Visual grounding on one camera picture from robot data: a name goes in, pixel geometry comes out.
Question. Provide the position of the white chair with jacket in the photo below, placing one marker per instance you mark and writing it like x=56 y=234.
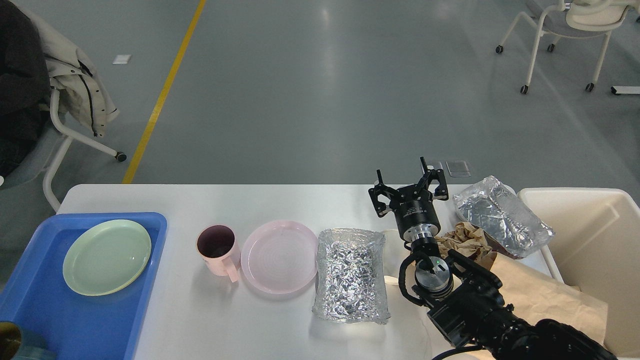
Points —
x=48 y=154

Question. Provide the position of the floor outlet plate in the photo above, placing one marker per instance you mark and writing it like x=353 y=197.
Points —
x=458 y=169

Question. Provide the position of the light green plate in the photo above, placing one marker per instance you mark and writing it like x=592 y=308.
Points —
x=107 y=258

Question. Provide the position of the white paper on floor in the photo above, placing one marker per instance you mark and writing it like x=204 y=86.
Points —
x=121 y=59

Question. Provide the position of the brown paper bag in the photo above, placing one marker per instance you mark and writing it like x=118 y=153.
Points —
x=536 y=296

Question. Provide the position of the white bar on floor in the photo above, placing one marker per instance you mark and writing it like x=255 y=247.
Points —
x=619 y=90

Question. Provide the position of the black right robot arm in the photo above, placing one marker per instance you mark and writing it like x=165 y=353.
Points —
x=462 y=297

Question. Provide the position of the pink plate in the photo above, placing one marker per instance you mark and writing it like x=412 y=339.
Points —
x=279 y=257

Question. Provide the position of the crumpled brown paper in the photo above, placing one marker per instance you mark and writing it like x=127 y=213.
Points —
x=470 y=241

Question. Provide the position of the white rolling chair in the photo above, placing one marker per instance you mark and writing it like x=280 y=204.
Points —
x=570 y=19

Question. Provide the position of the crumpled foil tray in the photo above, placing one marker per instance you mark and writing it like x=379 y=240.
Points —
x=351 y=286

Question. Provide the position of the teal mug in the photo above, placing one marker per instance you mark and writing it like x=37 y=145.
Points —
x=18 y=343

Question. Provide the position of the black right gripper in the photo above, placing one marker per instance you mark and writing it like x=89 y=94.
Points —
x=413 y=207

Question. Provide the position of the blue plastic tray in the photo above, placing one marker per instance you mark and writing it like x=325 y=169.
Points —
x=75 y=326

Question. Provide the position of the cream plastic bin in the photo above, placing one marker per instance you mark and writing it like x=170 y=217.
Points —
x=596 y=248

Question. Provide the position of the foil bag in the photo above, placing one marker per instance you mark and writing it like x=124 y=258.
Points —
x=490 y=205

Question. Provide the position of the pink mug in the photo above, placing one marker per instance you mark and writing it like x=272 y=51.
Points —
x=218 y=248

